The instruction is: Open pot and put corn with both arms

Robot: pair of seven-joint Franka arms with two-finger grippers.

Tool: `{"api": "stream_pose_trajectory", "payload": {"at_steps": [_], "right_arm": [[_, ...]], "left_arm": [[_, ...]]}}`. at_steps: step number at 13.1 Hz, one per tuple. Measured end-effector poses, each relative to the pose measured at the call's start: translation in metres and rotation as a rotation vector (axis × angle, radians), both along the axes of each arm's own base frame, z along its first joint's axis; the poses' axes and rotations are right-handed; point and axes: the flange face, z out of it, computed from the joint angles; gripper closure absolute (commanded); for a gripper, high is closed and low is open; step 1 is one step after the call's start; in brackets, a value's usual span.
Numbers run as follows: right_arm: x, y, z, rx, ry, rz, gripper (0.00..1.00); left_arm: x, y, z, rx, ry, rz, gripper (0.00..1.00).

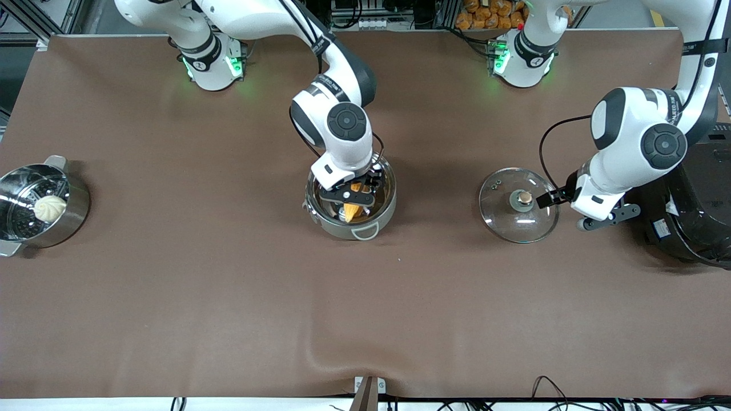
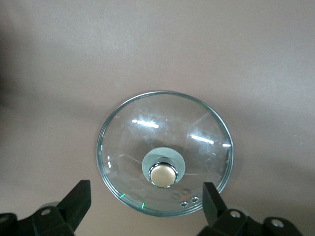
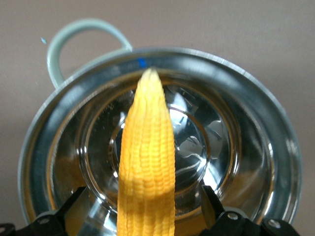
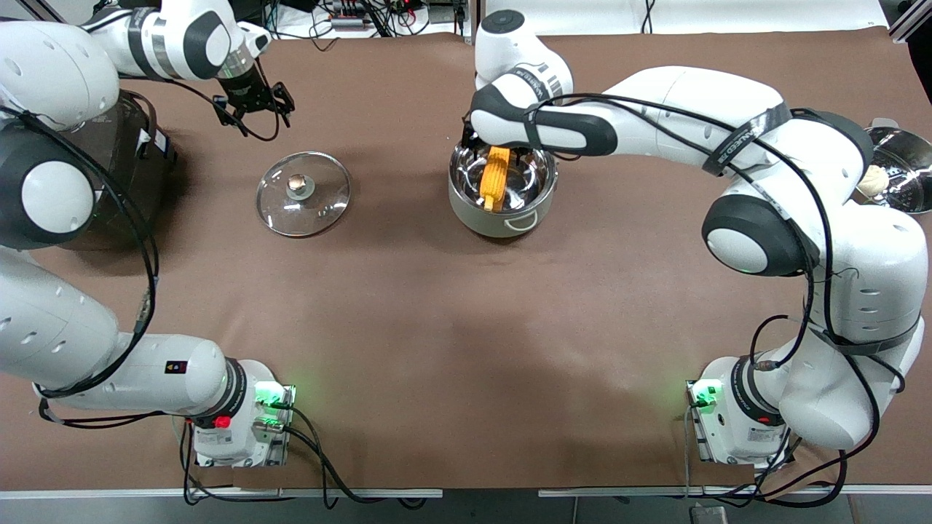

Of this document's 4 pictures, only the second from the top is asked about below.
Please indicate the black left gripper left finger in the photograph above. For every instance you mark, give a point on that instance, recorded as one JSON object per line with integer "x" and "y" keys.
{"x": 49, "y": 221}

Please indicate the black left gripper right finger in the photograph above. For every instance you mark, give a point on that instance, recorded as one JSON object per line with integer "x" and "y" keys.
{"x": 231, "y": 223}

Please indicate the glass lid with gold knob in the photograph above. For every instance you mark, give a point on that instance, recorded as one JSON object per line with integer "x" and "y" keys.
{"x": 162, "y": 175}

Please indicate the brown table cloth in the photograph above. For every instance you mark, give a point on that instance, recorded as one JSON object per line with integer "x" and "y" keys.
{"x": 157, "y": 49}

